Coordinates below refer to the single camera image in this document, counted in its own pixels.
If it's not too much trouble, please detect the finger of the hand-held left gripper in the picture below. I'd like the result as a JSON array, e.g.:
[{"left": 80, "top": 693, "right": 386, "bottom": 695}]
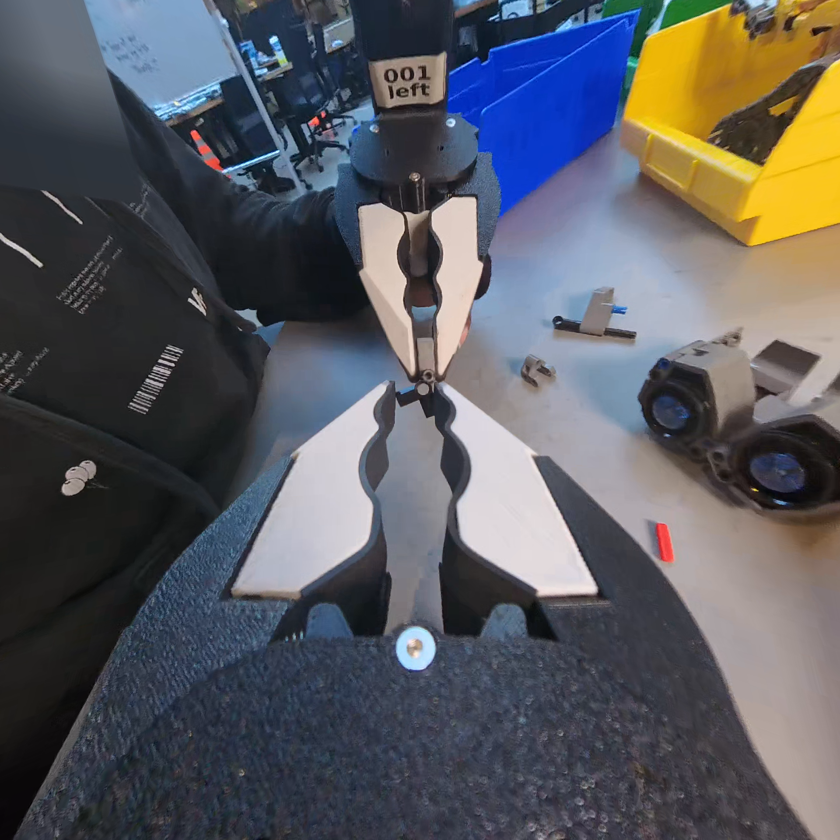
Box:
[
  {"left": 357, "top": 203, "right": 421, "bottom": 383},
  {"left": 427, "top": 195, "right": 484, "bottom": 382}
]

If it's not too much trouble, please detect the black office chair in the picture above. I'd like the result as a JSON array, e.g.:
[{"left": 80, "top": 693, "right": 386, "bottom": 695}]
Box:
[
  {"left": 220, "top": 75, "right": 296, "bottom": 194},
  {"left": 289, "top": 26, "right": 355, "bottom": 172}
]

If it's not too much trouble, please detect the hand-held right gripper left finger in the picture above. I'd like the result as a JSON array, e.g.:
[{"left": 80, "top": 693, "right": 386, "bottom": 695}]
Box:
[{"left": 231, "top": 381, "right": 398, "bottom": 599}]

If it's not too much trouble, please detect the grey toy robot head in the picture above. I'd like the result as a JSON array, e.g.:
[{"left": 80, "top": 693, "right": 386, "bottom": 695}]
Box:
[{"left": 638, "top": 328, "right": 840, "bottom": 522}]

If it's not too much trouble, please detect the person's left forearm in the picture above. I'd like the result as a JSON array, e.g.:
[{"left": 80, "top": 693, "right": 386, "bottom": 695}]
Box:
[{"left": 108, "top": 69, "right": 368, "bottom": 326}]

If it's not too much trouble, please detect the blue storage bin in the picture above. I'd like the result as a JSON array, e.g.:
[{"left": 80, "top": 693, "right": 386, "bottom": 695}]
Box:
[{"left": 446, "top": 10, "right": 643, "bottom": 217}]

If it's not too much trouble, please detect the grey bent building beam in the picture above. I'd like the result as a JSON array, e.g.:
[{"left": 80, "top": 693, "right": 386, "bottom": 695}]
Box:
[{"left": 581, "top": 287, "right": 616, "bottom": 337}]

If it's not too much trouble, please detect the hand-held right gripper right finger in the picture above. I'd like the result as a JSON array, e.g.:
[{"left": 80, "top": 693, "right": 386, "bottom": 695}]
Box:
[{"left": 435, "top": 382, "right": 601, "bottom": 599}]

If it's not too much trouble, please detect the grey desk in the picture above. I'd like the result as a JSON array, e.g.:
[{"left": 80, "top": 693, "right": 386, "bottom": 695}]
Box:
[{"left": 223, "top": 112, "right": 840, "bottom": 840}]

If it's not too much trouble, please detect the orange traffic cone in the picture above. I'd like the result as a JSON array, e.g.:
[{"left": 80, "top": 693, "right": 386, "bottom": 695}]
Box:
[{"left": 189, "top": 129, "right": 224, "bottom": 173}]

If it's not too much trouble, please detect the green storage bin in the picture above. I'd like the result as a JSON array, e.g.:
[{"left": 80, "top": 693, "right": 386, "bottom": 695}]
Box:
[{"left": 600, "top": 0, "right": 732, "bottom": 93}]

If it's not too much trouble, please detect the black pin connector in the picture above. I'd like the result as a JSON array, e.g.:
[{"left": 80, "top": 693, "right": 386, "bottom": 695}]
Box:
[{"left": 553, "top": 316, "right": 637, "bottom": 340}]

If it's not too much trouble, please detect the whiteboard on stand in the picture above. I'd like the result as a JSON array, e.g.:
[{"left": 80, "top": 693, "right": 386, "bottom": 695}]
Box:
[{"left": 85, "top": 0, "right": 303, "bottom": 191}]

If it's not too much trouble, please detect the black angled connector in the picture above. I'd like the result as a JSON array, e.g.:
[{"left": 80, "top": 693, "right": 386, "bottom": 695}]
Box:
[{"left": 395, "top": 382, "right": 437, "bottom": 419}]

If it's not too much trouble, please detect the yellow storage bin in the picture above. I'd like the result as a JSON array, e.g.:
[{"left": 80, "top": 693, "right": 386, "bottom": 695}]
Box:
[{"left": 620, "top": 0, "right": 840, "bottom": 247}]

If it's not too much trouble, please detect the yellow toy robot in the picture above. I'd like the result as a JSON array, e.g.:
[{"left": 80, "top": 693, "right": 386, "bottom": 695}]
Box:
[{"left": 705, "top": 0, "right": 840, "bottom": 165}]

